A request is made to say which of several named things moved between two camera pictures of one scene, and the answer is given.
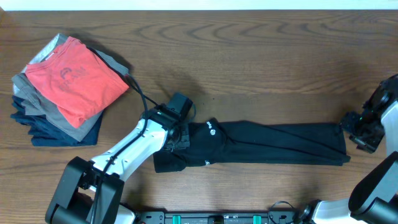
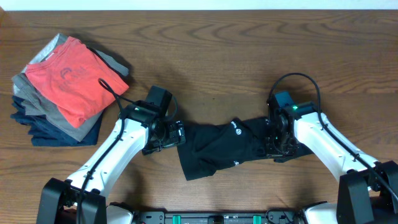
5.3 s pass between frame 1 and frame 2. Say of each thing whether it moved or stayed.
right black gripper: moved
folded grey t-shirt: stayed
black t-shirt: moved
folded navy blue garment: stayed
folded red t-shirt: stayed
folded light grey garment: stayed
